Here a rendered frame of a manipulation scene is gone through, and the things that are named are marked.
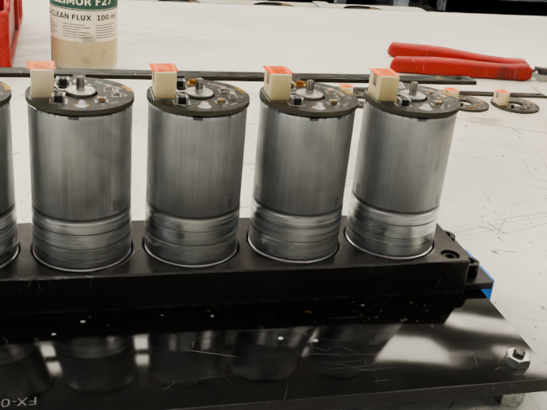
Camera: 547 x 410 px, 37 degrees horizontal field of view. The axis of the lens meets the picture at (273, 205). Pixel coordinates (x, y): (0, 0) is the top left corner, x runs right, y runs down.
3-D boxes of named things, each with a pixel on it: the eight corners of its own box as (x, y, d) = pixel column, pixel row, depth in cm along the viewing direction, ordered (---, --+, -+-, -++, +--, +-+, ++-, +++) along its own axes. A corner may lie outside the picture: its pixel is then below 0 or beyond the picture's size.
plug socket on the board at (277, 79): (299, 101, 20) (303, 74, 20) (266, 100, 20) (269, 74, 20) (291, 90, 21) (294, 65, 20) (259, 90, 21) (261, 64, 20)
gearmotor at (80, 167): (133, 299, 20) (137, 106, 18) (32, 304, 20) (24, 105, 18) (127, 252, 23) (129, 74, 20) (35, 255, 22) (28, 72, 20)
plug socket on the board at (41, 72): (65, 98, 19) (64, 70, 18) (26, 98, 18) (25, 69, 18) (65, 88, 19) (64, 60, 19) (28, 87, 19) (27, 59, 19)
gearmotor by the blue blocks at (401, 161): (440, 285, 23) (476, 109, 20) (356, 289, 22) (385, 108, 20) (407, 242, 25) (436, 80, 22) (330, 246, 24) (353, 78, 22)
